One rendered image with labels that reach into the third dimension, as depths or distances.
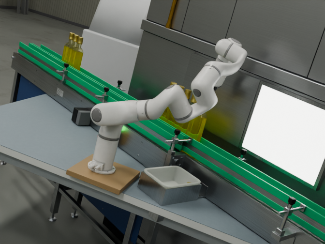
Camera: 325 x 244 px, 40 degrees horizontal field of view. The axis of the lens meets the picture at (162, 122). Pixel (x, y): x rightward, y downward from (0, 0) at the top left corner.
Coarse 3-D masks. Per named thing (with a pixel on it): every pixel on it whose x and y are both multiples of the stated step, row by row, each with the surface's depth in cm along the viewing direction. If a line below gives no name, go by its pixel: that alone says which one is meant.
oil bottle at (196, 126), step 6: (204, 114) 215; (192, 120) 216; (198, 120) 214; (204, 120) 216; (192, 126) 216; (198, 126) 215; (204, 126) 218; (192, 132) 217; (198, 132) 217; (198, 138) 218
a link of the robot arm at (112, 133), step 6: (108, 102) 191; (102, 126) 195; (108, 126) 194; (114, 126) 194; (120, 126) 194; (102, 132) 194; (108, 132) 193; (114, 132) 193; (120, 132) 196; (108, 138) 193; (114, 138) 194
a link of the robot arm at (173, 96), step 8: (168, 88) 177; (176, 88) 176; (160, 96) 177; (168, 96) 175; (176, 96) 176; (184, 96) 179; (152, 104) 178; (160, 104) 176; (168, 104) 176; (176, 104) 178; (184, 104) 180; (152, 112) 179; (160, 112) 178; (176, 112) 181; (184, 112) 181
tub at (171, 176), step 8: (152, 168) 200; (160, 168) 203; (168, 168) 206; (176, 168) 210; (152, 176) 191; (160, 176) 204; (168, 176) 208; (176, 176) 210; (184, 176) 207; (192, 176) 203; (168, 184) 205; (176, 184) 190; (184, 184) 192; (192, 184) 196
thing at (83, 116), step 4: (76, 108) 255; (80, 108) 257; (84, 108) 259; (76, 112) 254; (80, 112) 251; (84, 112) 253; (88, 112) 255; (72, 116) 258; (76, 116) 255; (80, 116) 252; (84, 116) 254; (88, 116) 256; (72, 120) 258; (76, 120) 254; (80, 120) 253; (84, 120) 255; (88, 120) 257; (80, 124) 254; (84, 124) 256; (88, 124) 258
